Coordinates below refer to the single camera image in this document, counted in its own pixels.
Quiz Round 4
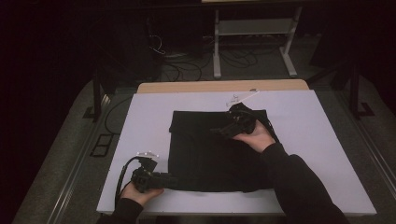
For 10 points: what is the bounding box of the person's left hand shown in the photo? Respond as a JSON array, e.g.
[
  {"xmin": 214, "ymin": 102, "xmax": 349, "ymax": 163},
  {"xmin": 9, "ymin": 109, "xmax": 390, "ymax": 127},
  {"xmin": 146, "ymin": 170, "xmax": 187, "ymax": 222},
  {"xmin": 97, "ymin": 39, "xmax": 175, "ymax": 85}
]
[{"xmin": 120, "ymin": 182, "xmax": 165, "ymax": 207}]

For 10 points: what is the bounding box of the grey metal stand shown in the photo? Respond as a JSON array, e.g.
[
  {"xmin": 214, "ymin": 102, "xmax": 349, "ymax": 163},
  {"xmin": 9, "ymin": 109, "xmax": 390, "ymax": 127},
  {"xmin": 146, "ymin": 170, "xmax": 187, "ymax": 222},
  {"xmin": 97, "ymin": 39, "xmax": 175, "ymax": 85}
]
[{"xmin": 213, "ymin": 6, "xmax": 304, "ymax": 79}]

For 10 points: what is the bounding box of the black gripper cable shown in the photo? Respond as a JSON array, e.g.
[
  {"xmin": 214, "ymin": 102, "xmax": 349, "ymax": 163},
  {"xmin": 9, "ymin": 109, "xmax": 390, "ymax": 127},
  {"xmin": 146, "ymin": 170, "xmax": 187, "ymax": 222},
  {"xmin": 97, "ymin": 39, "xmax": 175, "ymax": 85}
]
[{"xmin": 114, "ymin": 156, "xmax": 141, "ymax": 209}]

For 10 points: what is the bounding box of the black metal stand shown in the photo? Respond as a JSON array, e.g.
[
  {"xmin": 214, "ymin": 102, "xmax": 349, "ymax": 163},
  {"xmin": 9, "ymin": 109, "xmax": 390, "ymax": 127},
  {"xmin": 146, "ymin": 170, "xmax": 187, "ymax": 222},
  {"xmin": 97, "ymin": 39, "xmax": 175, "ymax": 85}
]
[
  {"xmin": 347, "ymin": 62, "xmax": 376, "ymax": 120},
  {"xmin": 83, "ymin": 71, "xmax": 109, "ymax": 122}
]

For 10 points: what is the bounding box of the black floor cable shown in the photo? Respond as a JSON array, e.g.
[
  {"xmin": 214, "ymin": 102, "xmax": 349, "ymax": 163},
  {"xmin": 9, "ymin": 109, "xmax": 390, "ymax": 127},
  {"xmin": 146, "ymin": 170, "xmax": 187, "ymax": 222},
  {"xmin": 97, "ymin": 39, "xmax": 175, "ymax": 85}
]
[
  {"xmin": 104, "ymin": 96, "xmax": 134, "ymax": 135},
  {"xmin": 219, "ymin": 47, "xmax": 261, "ymax": 69},
  {"xmin": 160, "ymin": 52, "xmax": 205, "ymax": 82}
]

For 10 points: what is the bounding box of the person's right hand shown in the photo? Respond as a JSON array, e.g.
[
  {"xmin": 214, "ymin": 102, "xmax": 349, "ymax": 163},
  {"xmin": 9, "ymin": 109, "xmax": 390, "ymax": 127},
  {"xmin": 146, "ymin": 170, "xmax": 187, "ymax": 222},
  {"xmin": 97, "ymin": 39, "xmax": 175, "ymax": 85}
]
[{"xmin": 232, "ymin": 119, "xmax": 277, "ymax": 154}]

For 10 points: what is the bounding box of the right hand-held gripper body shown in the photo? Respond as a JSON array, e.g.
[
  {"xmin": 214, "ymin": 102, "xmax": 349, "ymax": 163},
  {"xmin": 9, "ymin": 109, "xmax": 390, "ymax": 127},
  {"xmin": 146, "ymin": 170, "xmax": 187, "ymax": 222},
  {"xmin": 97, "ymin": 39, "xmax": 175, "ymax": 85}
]
[{"xmin": 226, "ymin": 89, "xmax": 261, "ymax": 135}]

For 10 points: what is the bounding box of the black tank top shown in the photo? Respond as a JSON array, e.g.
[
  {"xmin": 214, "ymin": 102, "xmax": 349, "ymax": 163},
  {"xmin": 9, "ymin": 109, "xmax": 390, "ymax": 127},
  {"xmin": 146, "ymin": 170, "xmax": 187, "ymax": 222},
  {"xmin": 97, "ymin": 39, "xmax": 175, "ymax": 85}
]
[{"xmin": 167, "ymin": 108, "xmax": 281, "ymax": 193}]

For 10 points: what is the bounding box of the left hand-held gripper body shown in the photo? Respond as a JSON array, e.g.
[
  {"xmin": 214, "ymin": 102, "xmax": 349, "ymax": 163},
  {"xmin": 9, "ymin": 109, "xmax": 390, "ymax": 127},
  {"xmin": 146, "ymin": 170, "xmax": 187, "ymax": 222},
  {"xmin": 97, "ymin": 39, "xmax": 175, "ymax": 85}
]
[{"xmin": 130, "ymin": 151, "xmax": 162, "ymax": 193}]

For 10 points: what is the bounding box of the thin white cable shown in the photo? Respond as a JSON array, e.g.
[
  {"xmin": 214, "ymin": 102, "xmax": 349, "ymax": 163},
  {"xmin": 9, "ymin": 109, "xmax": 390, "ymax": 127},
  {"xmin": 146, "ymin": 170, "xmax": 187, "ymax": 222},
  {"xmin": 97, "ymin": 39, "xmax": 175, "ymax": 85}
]
[{"xmin": 148, "ymin": 34, "xmax": 166, "ymax": 56}]

